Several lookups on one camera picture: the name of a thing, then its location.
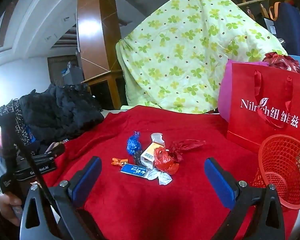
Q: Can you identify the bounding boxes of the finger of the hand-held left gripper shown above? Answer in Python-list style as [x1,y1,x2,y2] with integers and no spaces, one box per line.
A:
[31,143,66,165]

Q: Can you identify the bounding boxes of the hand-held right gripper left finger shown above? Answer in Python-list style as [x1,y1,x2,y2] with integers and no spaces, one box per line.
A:
[20,156,102,240]

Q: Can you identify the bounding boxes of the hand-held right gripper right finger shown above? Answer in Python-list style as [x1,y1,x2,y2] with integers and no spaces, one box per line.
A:
[204,157,287,240]

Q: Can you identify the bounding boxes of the orange candy wrapper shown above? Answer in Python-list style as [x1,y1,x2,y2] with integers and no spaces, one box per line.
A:
[111,157,129,167]

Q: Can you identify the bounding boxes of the blue white wrapper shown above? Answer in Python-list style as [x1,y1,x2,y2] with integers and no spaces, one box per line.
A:
[120,164,150,178]

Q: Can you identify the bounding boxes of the black plastic bag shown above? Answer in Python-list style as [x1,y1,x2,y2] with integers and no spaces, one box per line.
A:
[133,150,144,167]

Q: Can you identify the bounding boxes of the long red plastic bag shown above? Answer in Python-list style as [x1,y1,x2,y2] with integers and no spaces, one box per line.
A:
[168,140,206,163]

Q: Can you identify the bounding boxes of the red mesh basket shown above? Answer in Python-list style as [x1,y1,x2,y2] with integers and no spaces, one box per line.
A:
[251,134,300,212]

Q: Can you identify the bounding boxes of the white silver wrapper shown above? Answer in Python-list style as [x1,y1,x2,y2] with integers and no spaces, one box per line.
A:
[143,169,173,185]

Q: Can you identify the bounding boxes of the blue foil wrapper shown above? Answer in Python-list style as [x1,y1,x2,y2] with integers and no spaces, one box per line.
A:
[126,131,143,155]

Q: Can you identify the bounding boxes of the small red plastic wrapper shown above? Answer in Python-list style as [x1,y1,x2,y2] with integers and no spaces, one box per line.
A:
[154,147,180,175]

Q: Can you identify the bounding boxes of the white medicine box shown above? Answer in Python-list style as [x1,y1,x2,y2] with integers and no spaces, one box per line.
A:
[140,133,167,169]

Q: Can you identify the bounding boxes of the person's left hand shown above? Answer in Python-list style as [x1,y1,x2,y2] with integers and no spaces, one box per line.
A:
[0,192,24,228]

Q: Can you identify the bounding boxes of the black knit garment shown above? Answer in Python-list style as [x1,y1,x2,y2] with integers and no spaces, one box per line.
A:
[19,83,105,145]

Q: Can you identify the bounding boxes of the red blanket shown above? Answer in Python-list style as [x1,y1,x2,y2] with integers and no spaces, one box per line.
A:
[41,105,300,240]

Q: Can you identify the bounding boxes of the dark floral cloth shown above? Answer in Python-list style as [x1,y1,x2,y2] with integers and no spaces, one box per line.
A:
[0,99,32,145]

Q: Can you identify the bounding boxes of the pink bag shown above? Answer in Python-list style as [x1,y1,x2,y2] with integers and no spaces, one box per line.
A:
[217,59,232,130]

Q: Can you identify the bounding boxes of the red paper gift bag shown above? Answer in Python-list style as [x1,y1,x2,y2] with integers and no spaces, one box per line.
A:
[226,59,300,155]

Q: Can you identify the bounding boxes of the crumpled red plastic bag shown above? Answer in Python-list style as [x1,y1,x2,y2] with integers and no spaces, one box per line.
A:
[262,52,300,74]

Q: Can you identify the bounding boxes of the wooden pillar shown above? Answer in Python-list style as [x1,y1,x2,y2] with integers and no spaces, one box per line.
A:
[77,0,123,110]

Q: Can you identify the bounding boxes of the green floral quilt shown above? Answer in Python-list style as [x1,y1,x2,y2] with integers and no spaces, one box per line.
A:
[116,0,288,114]

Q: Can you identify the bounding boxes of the navy bag orange handles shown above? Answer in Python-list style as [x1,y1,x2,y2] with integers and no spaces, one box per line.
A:
[269,2,300,58]

